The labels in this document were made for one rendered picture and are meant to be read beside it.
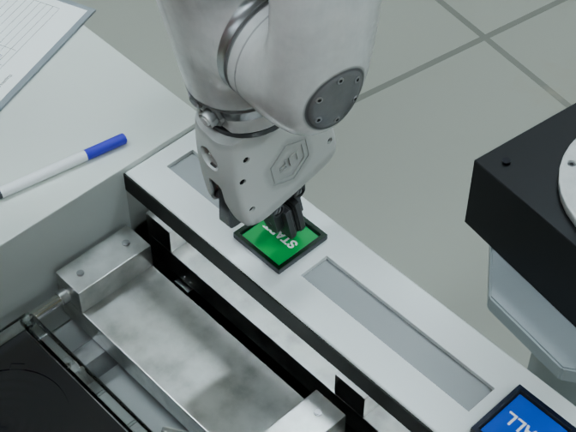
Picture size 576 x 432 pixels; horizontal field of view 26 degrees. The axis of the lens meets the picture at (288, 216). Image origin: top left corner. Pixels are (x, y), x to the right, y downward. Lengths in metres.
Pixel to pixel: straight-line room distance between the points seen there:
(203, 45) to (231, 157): 0.12
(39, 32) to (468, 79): 1.53
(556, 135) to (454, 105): 1.37
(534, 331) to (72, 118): 0.47
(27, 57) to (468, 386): 0.53
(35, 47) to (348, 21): 0.55
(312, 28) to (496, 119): 1.86
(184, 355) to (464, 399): 0.25
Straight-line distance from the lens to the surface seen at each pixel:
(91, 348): 1.12
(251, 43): 0.76
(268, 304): 1.01
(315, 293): 1.00
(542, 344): 1.17
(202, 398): 1.04
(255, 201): 0.93
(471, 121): 2.55
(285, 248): 1.03
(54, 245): 1.10
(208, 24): 0.78
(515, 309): 1.19
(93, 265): 1.10
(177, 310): 1.10
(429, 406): 0.95
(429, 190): 2.41
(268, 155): 0.90
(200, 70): 0.82
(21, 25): 1.25
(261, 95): 0.76
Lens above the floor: 1.75
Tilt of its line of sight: 48 degrees down
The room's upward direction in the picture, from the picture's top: straight up
